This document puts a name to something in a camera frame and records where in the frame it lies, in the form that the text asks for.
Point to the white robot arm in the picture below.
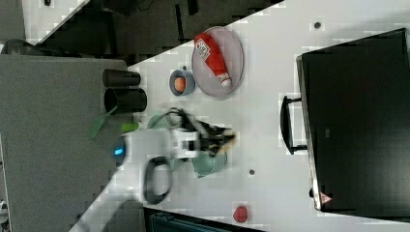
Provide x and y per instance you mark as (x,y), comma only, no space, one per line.
(145,174)

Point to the blue small bowl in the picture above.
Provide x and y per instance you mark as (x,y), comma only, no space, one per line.
(190,83)

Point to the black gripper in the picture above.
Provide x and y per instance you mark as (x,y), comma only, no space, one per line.
(205,131)

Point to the grey round plate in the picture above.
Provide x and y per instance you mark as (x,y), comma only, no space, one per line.
(233,54)

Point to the green metal cup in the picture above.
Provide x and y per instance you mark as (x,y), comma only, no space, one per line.
(205,164)

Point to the orange toy fruit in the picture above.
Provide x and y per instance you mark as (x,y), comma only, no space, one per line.
(180,84)

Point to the silver black toaster oven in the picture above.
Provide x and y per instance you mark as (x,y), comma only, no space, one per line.
(355,101)

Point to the green toy lime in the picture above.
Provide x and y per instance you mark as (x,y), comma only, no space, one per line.
(127,127)

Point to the red plush ketchup bottle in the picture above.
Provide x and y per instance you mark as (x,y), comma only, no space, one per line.
(209,51)

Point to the red toy strawberry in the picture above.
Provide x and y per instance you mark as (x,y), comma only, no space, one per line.
(241,214)

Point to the green slotted spatula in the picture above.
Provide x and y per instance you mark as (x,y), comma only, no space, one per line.
(98,122)

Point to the black cylindrical container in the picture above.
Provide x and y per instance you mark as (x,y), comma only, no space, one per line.
(115,78)
(117,101)

